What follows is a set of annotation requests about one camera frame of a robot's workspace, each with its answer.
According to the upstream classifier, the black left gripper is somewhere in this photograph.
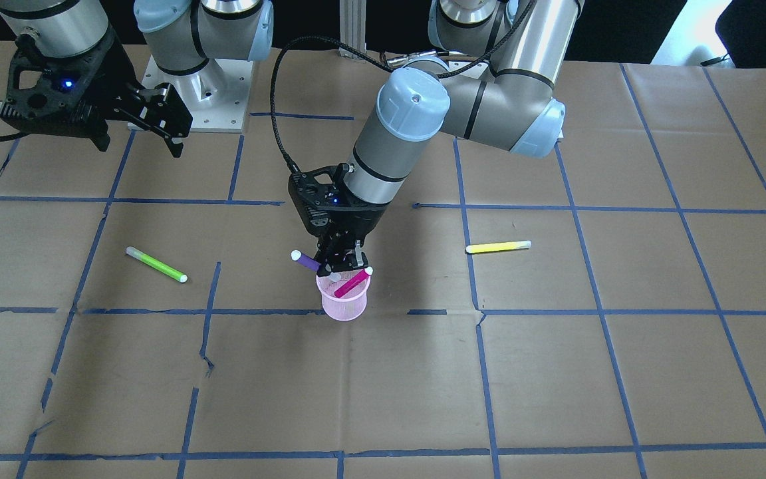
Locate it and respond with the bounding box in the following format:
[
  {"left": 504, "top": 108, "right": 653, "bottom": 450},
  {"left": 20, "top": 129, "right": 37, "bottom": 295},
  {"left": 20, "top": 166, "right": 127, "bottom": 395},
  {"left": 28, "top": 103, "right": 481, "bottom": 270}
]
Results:
[{"left": 288, "top": 163, "right": 388, "bottom": 277}]

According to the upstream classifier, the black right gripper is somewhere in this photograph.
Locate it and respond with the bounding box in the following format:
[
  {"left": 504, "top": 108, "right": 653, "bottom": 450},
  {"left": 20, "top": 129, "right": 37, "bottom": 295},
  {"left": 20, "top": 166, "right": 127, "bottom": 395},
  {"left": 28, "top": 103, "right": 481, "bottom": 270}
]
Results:
[{"left": 0, "top": 30, "right": 193, "bottom": 158}]

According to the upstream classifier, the pink marker pen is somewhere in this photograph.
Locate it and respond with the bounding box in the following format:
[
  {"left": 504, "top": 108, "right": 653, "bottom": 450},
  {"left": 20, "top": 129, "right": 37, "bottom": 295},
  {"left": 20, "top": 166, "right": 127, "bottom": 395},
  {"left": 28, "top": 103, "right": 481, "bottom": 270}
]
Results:
[{"left": 334, "top": 266, "right": 373, "bottom": 298}]

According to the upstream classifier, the purple marker pen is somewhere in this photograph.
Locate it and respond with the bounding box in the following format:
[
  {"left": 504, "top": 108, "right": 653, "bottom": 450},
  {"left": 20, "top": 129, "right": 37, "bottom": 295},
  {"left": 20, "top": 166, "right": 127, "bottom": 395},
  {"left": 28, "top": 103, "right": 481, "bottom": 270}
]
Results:
[{"left": 290, "top": 249, "right": 342, "bottom": 282}]

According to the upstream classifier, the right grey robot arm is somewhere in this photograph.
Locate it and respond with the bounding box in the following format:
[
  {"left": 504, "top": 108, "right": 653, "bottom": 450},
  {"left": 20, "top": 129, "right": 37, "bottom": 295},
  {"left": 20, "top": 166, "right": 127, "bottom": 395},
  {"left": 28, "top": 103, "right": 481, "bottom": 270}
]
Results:
[{"left": 0, "top": 1, "right": 275, "bottom": 158}]

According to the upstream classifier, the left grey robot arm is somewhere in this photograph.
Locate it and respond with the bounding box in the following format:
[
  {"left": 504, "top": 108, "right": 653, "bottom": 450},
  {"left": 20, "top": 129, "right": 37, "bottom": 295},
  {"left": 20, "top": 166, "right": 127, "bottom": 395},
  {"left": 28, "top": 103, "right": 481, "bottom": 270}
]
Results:
[{"left": 285, "top": 1, "right": 584, "bottom": 277}]

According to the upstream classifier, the pink mesh cup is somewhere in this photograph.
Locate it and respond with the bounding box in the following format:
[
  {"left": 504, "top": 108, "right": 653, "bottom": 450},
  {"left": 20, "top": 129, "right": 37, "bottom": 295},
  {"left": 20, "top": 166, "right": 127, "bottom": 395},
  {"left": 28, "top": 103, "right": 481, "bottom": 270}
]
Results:
[{"left": 316, "top": 267, "right": 373, "bottom": 321}]

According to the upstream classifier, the yellow marker pen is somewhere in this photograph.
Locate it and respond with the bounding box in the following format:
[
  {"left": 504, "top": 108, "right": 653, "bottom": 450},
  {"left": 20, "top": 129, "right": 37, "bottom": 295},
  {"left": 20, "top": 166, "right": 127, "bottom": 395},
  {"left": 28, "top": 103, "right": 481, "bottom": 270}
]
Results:
[{"left": 464, "top": 240, "right": 532, "bottom": 255}]

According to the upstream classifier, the green marker pen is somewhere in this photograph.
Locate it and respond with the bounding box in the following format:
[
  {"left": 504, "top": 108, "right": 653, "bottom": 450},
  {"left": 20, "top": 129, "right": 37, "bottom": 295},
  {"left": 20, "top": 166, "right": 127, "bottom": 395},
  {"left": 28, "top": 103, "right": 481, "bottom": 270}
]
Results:
[{"left": 125, "top": 246, "right": 188, "bottom": 284}]

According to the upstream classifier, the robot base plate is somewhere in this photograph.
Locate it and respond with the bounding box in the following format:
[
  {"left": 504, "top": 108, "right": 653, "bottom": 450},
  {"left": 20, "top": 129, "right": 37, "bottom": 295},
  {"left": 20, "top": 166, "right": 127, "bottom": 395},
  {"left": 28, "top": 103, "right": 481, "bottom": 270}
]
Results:
[{"left": 142, "top": 57, "right": 257, "bottom": 133}]

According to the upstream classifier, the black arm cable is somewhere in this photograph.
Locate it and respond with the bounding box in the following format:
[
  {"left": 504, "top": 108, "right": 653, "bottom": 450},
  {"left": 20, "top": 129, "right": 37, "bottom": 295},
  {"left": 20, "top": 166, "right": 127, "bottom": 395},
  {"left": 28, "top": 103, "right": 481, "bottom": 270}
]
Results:
[{"left": 270, "top": 0, "right": 537, "bottom": 175}]

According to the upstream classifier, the aluminium frame post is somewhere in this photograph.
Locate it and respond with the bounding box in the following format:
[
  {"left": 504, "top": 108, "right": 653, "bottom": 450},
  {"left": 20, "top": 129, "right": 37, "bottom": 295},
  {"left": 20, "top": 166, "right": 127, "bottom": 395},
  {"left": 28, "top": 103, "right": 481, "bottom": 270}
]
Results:
[{"left": 338, "top": 0, "right": 367, "bottom": 54}]

